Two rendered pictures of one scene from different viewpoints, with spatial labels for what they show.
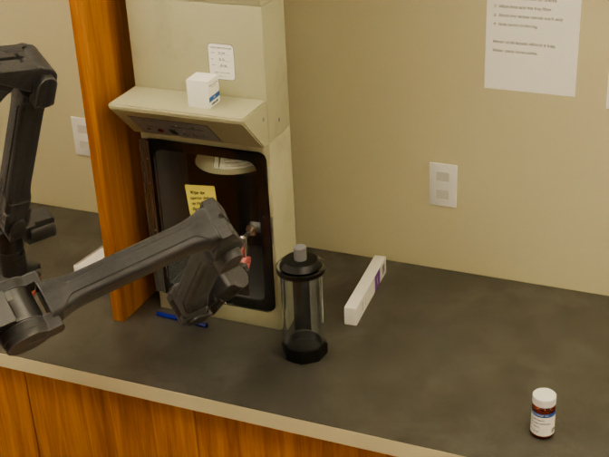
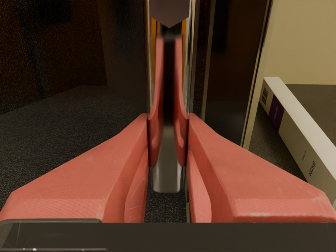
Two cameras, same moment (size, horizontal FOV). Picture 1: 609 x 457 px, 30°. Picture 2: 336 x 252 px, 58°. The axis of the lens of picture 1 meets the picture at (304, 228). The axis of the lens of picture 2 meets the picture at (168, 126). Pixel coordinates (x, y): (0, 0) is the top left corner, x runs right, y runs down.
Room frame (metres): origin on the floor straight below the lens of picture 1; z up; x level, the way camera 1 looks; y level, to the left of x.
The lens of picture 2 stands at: (2.13, 0.18, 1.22)
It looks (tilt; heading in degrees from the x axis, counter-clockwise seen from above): 35 degrees down; 336
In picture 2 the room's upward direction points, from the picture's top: 1 degrees clockwise
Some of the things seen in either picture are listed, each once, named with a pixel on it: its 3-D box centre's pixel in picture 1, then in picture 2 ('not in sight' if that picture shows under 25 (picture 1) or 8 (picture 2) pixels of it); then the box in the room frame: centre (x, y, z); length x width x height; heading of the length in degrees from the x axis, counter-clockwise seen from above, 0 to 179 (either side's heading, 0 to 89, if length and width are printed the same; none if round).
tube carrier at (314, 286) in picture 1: (303, 306); not in sight; (2.15, 0.01, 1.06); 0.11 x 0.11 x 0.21
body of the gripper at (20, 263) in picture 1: (13, 264); not in sight; (2.13, 0.62, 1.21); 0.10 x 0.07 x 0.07; 156
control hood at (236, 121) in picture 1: (188, 123); not in sight; (2.26, 0.24, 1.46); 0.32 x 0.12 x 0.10; 66
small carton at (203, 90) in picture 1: (203, 90); not in sight; (2.24, 0.20, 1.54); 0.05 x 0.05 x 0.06; 67
